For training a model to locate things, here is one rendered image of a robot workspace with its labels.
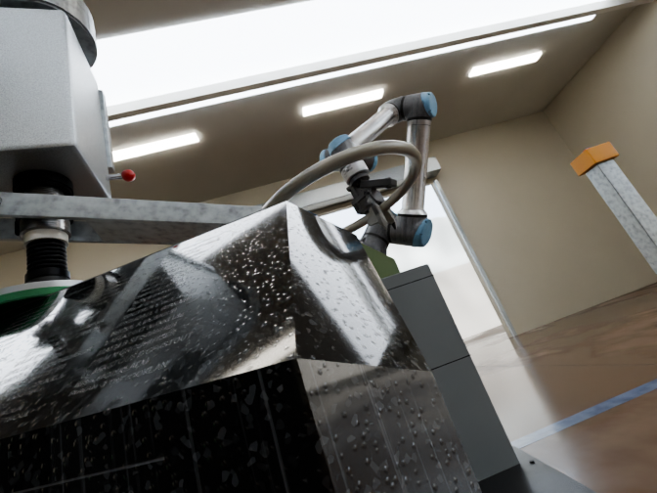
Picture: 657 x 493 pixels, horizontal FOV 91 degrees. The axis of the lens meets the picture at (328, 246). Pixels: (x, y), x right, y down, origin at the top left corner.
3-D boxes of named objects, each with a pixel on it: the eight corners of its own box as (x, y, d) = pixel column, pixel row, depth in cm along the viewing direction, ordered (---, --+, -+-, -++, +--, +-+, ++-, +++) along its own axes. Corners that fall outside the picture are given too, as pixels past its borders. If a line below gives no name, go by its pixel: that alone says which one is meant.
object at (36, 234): (15, 241, 62) (15, 225, 63) (34, 255, 68) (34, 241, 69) (59, 234, 64) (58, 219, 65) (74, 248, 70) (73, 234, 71)
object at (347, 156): (262, 177, 57) (256, 163, 57) (251, 271, 100) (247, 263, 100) (460, 130, 76) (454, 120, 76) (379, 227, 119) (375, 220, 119)
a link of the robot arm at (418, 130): (402, 243, 179) (412, 99, 166) (432, 246, 168) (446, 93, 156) (388, 246, 167) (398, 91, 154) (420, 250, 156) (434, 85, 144)
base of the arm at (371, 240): (348, 253, 180) (356, 239, 184) (379, 269, 179) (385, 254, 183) (356, 241, 162) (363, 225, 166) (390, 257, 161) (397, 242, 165)
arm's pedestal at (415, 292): (388, 476, 157) (331, 309, 185) (478, 437, 165) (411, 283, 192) (418, 521, 111) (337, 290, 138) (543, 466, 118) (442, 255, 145)
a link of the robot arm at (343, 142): (354, 135, 117) (338, 128, 110) (371, 161, 114) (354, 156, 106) (336, 153, 123) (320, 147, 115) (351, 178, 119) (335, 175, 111)
